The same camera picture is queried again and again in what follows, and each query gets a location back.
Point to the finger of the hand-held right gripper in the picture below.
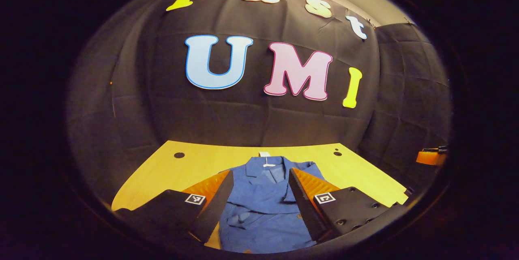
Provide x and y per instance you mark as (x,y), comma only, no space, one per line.
(429,157)

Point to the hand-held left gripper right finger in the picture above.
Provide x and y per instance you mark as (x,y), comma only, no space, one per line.
(304,207)

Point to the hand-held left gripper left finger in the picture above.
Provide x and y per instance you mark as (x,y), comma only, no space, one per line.
(215,207)

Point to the blue jacket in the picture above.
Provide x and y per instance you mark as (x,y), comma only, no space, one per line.
(259,211)

